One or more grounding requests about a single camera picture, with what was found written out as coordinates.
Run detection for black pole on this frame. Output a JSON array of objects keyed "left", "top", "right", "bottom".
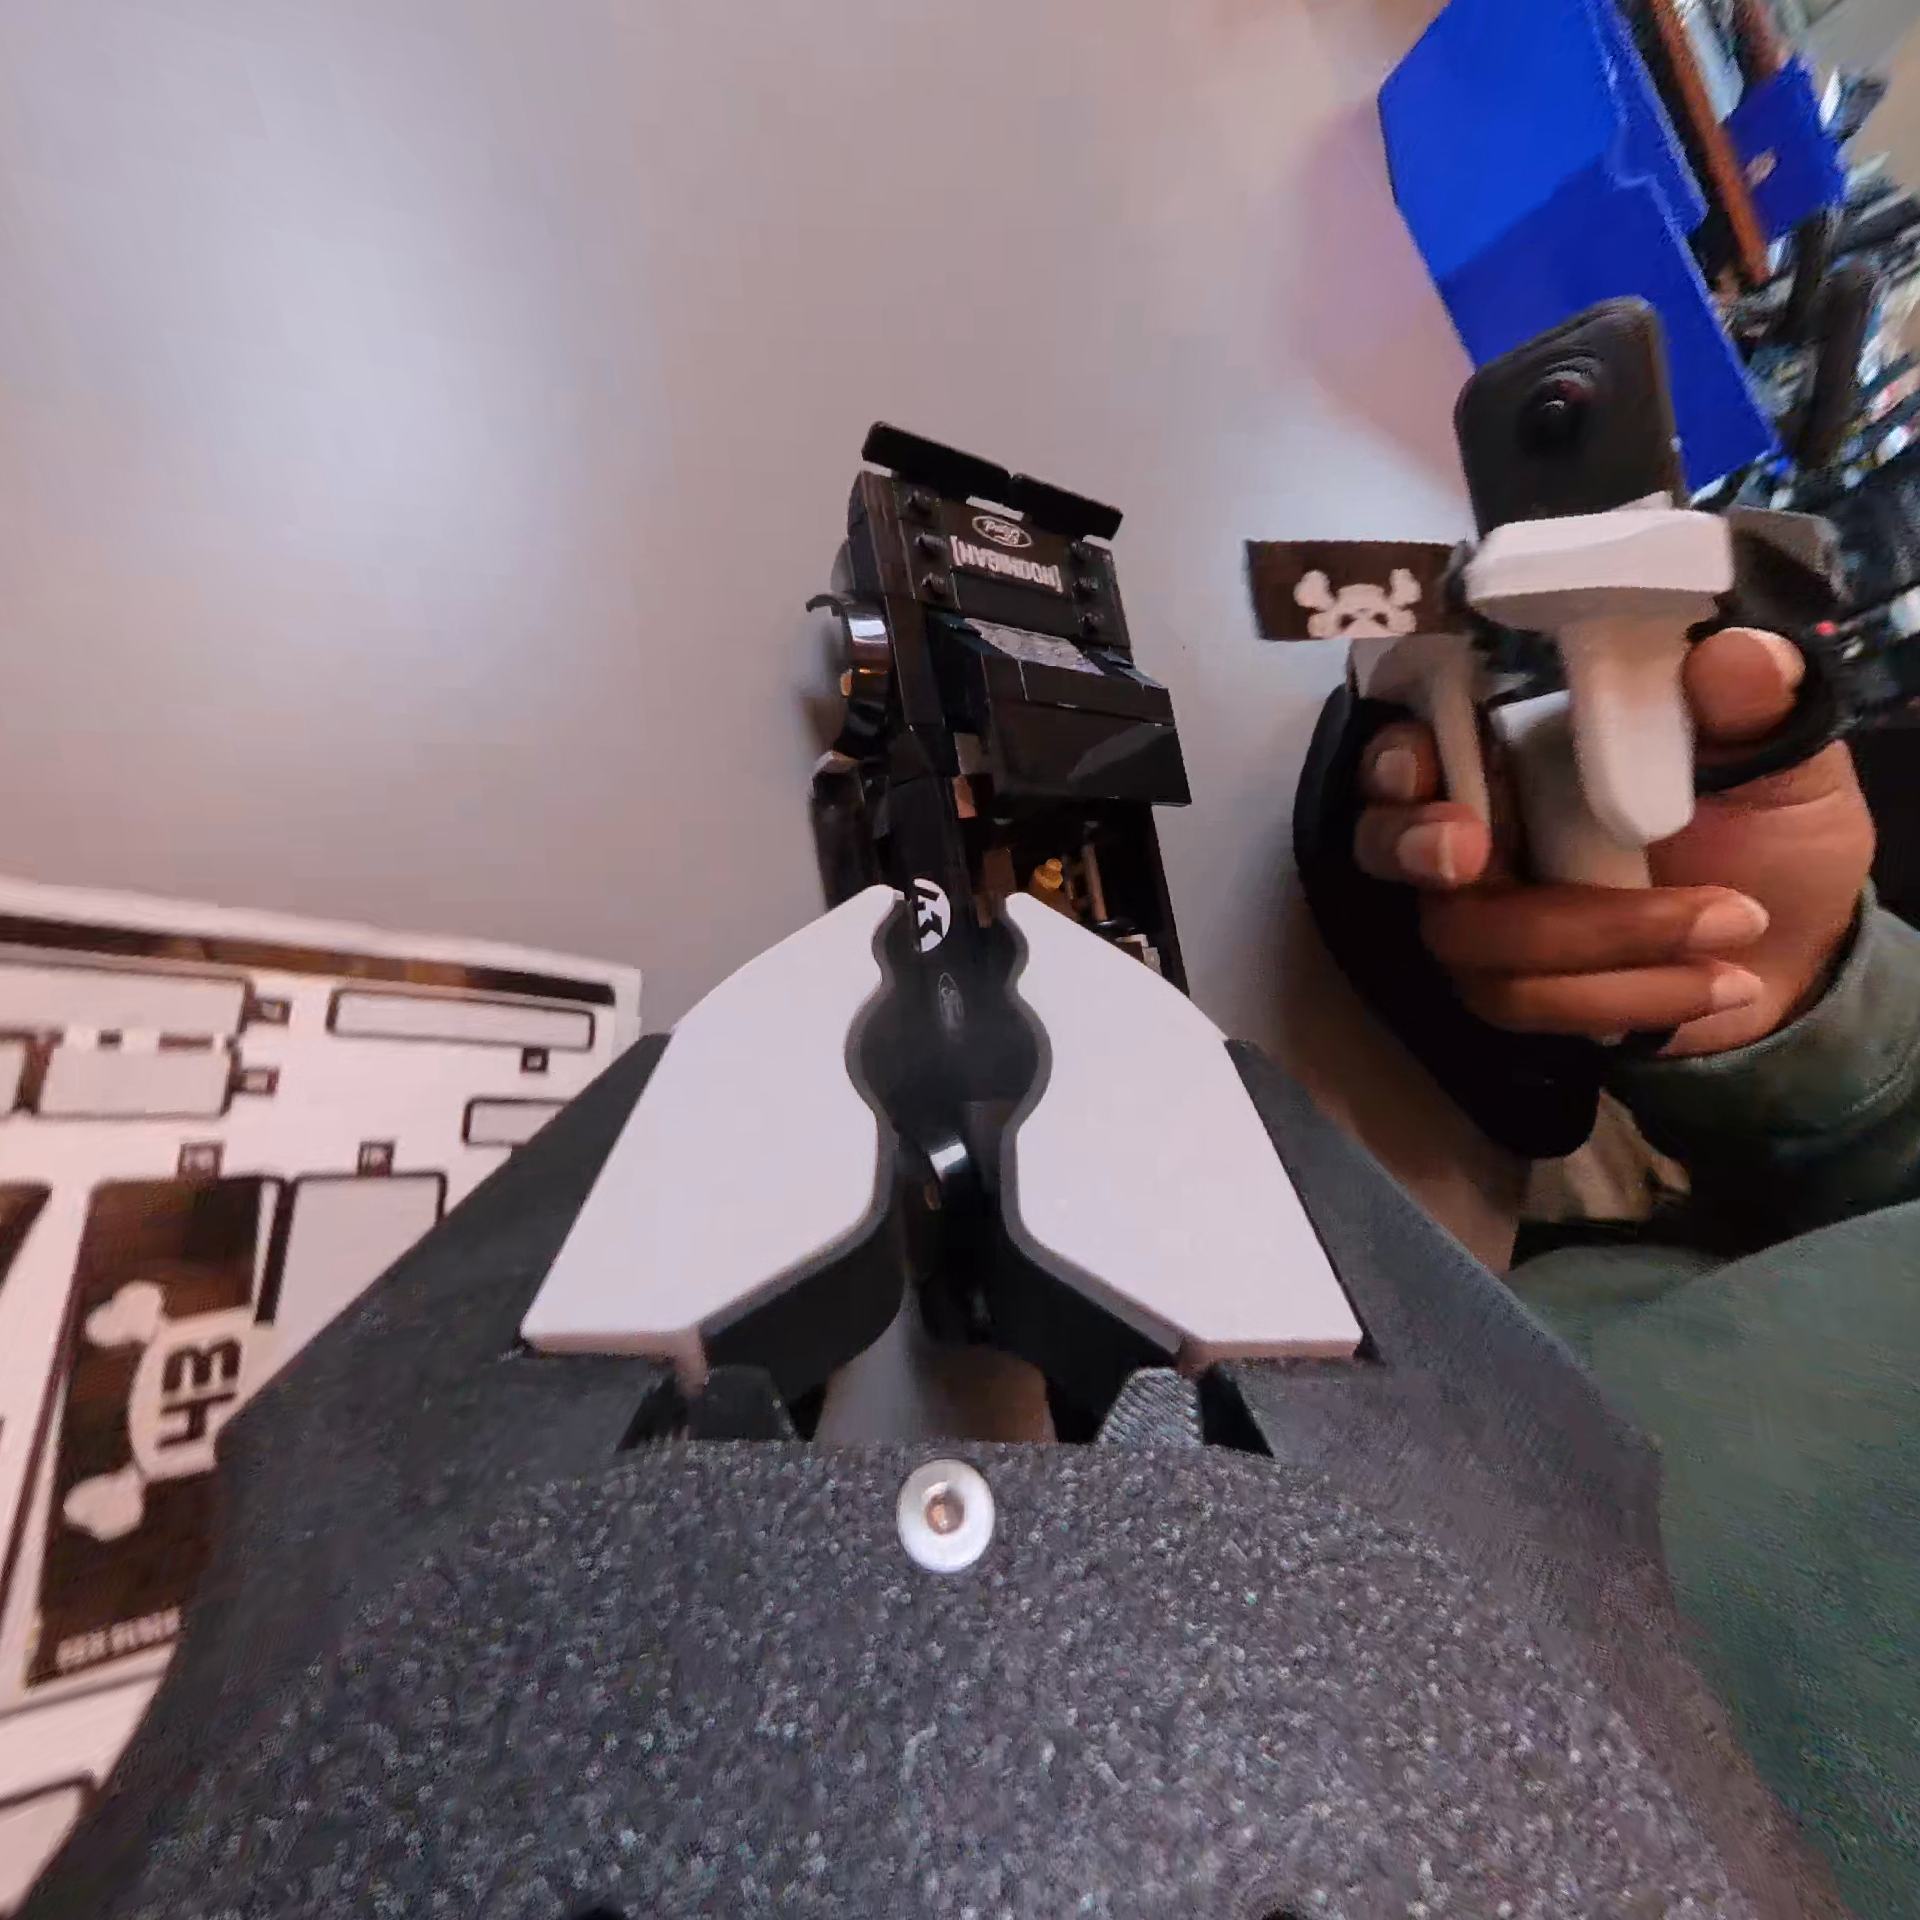
[
  {"left": 1787, "top": 209, "right": 1841, "bottom": 452},
  {"left": 1822, "top": 262, "right": 1886, "bottom": 470}
]

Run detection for blue plastic bin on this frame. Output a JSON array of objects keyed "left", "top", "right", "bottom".
[
  {"left": 1721, "top": 56, "right": 1849, "bottom": 242},
  {"left": 1376, "top": 0, "right": 1782, "bottom": 485}
]

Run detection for black lego car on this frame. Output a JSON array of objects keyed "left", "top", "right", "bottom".
[{"left": 806, "top": 424, "right": 1194, "bottom": 1344}]

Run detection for person's right hand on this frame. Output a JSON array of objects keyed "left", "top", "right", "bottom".
[{"left": 1353, "top": 622, "right": 1878, "bottom": 1060}]

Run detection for white sticker sheet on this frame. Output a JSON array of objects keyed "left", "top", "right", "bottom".
[{"left": 0, "top": 875, "right": 641, "bottom": 1810}]

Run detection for black skull sticker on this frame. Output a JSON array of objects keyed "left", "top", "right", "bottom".
[{"left": 1244, "top": 531, "right": 1470, "bottom": 650}]

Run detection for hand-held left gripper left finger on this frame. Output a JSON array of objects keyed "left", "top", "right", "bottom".
[{"left": 520, "top": 884, "right": 910, "bottom": 1390}]

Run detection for brown wooden post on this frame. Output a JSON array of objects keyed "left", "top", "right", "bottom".
[{"left": 1641, "top": 0, "right": 1775, "bottom": 289}]

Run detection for person's right forearm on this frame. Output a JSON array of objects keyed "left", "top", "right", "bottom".
[{"left": 1612, "top": 884, "right": 1920, "bottom": 1259}]

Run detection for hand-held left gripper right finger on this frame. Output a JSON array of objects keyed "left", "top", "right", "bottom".
[{"left": 994, "top": 892, "right": 1367, "bottom": 1374}]

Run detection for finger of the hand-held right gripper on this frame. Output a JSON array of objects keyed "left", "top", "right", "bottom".
[{"left": 1465, "top": 505, "right": 1740, "bottom": 636}]

